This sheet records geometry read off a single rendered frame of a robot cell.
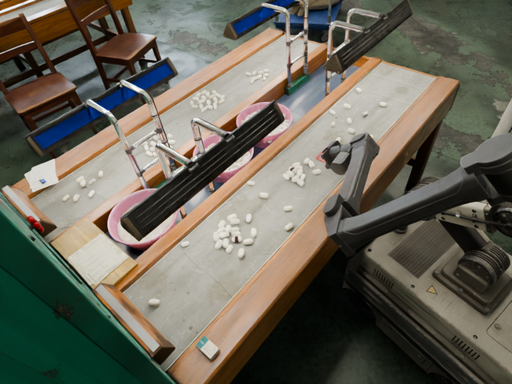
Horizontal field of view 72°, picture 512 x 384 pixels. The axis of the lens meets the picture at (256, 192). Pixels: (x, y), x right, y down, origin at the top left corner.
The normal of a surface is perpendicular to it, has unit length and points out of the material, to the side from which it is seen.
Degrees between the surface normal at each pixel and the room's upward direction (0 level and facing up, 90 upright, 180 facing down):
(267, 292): 0
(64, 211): 0
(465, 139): 0
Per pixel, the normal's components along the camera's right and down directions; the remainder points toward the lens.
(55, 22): 0.74, 0.45
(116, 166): -0.09, -0.66
